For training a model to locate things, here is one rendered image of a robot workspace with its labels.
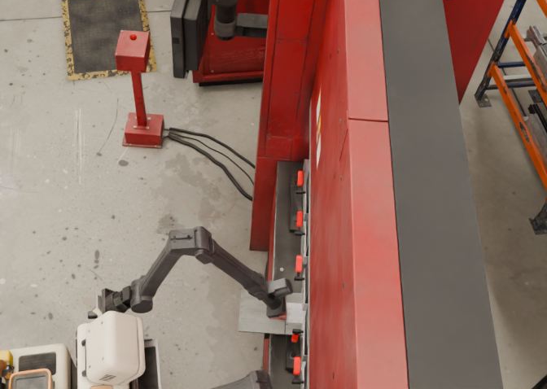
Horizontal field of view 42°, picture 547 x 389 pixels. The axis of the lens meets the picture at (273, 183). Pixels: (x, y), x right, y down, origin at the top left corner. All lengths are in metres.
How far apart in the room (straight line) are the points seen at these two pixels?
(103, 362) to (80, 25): 3.40
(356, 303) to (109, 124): 3.46
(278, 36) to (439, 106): 1.16
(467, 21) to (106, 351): 1.75
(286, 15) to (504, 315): 2.27
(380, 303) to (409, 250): 0.14
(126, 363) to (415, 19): 1.38
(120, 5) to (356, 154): 4.03
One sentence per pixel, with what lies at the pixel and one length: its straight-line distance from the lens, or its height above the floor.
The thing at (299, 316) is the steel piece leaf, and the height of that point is 1.00.
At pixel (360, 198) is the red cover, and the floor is 2.30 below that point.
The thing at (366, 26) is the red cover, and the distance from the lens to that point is 1.93.
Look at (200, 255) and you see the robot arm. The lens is 2.30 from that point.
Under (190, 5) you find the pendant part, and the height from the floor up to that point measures 1.57.
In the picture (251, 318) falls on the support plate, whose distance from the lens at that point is 2.82.
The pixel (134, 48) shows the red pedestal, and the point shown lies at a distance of 4.00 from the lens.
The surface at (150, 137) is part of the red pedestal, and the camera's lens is 4.48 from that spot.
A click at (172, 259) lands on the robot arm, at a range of 2.35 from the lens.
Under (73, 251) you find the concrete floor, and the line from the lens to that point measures 4.18.
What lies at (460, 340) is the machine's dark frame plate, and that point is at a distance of 1.44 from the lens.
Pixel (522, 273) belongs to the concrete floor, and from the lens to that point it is 4.41.
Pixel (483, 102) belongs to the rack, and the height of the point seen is 0.00.
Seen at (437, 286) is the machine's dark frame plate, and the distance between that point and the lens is 1.48.
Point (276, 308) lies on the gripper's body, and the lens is 2.73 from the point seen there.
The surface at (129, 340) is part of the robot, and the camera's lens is 2.42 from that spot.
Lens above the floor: 3.56
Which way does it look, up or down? 54 degrees down
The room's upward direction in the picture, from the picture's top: 7 degrees clockwise
